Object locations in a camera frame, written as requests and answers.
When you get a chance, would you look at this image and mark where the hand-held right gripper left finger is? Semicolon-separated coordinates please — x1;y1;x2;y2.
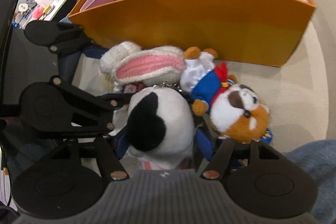
46;130;132;181

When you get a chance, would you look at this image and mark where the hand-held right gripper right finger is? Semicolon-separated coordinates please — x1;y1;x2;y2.
195;127;285;180

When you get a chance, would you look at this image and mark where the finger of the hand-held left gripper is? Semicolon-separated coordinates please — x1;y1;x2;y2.
50;23;111;58
51;76;133;138

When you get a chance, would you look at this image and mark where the red panda plush blue outfit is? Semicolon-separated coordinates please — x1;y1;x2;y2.
180;46;271;144

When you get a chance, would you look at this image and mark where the black white panda plush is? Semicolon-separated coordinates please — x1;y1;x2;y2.
125;87;195;170

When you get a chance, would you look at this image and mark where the cream crochet bunny doll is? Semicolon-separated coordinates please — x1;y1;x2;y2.
99;41;187;93

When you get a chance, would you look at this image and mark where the orange cardboard box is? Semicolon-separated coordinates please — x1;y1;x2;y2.
68;0;316;67

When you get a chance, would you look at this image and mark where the person's left leg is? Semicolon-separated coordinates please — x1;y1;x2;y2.
59;52;82;84

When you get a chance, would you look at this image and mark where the person's leg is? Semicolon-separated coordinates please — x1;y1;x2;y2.
285;139;336;224
59;52;82;84

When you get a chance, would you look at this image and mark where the beige sofa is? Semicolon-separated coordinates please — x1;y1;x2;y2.
66;0;336;177

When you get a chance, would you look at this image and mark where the person's right leg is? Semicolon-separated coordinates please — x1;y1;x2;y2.
285;139;336;224

